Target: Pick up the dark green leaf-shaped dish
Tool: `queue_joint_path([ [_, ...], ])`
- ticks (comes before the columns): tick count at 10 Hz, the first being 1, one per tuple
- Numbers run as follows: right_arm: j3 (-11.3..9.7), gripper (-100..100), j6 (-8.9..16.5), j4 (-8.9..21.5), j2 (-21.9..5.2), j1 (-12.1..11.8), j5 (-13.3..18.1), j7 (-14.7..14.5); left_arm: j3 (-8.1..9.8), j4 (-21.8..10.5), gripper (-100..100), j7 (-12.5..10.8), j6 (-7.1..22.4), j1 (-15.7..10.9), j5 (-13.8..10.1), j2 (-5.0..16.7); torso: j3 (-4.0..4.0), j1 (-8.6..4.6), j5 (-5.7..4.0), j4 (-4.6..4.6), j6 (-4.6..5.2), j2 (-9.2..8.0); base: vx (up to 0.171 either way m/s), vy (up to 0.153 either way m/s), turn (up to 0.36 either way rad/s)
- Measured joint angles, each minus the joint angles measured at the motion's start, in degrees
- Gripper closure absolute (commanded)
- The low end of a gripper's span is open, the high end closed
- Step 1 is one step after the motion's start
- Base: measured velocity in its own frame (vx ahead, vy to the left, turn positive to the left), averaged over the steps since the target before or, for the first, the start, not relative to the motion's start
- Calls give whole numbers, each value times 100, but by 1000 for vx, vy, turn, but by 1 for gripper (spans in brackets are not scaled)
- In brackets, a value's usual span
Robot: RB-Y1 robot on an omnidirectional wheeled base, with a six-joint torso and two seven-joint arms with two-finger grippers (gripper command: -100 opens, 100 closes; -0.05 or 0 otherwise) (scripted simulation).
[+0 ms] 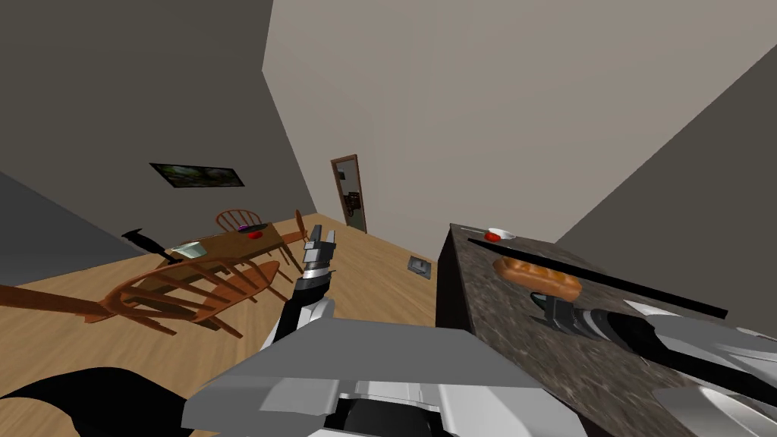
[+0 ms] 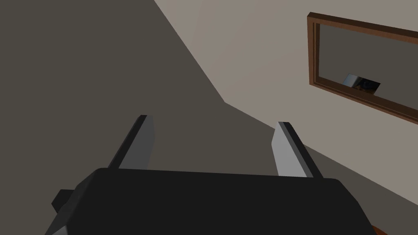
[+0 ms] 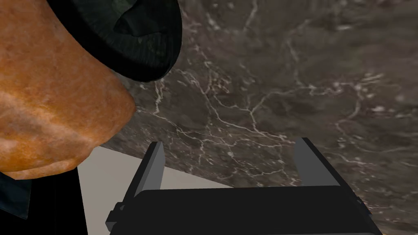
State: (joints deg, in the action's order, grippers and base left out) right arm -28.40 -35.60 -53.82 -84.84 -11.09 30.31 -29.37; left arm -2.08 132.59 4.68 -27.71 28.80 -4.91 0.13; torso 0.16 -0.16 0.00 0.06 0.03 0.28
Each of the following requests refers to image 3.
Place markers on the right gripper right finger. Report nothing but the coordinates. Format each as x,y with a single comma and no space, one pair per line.
315,166

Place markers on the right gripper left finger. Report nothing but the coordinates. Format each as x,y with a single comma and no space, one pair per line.
151,172

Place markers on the brown bread loaf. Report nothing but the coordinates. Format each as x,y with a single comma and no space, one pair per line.
49,98

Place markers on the dark green bowl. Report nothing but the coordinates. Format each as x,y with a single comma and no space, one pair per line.
137,42

